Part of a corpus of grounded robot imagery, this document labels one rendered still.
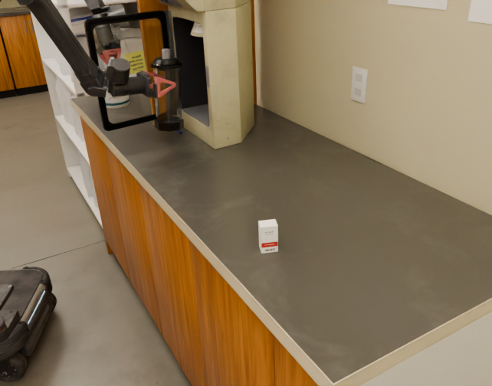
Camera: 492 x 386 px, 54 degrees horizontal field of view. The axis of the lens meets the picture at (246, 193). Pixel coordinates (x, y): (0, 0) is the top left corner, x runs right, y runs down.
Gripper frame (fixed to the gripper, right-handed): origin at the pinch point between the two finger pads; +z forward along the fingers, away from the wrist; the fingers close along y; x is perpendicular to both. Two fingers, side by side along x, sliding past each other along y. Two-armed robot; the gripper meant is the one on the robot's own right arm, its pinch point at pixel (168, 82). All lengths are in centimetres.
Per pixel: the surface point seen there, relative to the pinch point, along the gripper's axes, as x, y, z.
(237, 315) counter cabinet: 42, -73, -14
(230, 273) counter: 26, -76, -18
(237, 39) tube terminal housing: -14.0, -9.8, 21.6
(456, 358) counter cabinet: 37, -113, 15
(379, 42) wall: -15, -44, 53
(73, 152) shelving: 97, 215, 6
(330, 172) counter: 23, -49, 34
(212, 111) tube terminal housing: 9.5, -9.6, 12.1
